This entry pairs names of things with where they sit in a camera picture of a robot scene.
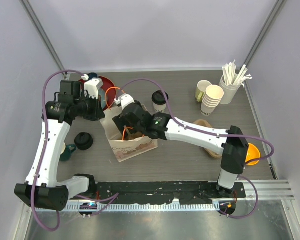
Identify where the brown paper bag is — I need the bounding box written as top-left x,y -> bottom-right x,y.
99,86 -> 159,163

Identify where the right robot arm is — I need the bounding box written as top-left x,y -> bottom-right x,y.
112,103 -> 249,198

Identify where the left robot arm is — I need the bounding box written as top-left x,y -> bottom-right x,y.
14,78 -> 105,211

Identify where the red round tray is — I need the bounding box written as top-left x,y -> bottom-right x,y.
79,75 -> 117,110

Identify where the dark blue mug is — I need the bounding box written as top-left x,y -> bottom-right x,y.
88,72 -> 99,80

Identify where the stack of black lids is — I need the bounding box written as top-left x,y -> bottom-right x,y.
74,132 -> 93,151

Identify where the teal mug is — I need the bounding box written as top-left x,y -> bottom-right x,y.
59,143 -> 77,162

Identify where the yellow-green mug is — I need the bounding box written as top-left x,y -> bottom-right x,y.
195,80 -> 212,103

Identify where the stack of paper cups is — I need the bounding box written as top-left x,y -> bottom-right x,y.
200,85 -> 224,116

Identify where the white straw holder cup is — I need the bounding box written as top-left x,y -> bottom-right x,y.
219,76 -> 244,105

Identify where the bundle of wrapped straws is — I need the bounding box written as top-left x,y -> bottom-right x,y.
221,60 -> 253,87

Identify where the orange bowl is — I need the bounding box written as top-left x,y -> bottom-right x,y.
245,143 -> 261,166

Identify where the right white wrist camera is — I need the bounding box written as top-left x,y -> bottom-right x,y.
114,93 -> 135,110

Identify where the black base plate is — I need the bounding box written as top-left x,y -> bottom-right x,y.
92,181 -> 246,205

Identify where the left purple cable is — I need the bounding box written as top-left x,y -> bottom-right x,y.
30,69 -> 120,232

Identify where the aluminium rail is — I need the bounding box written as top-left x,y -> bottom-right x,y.
21,179 -> 296,213

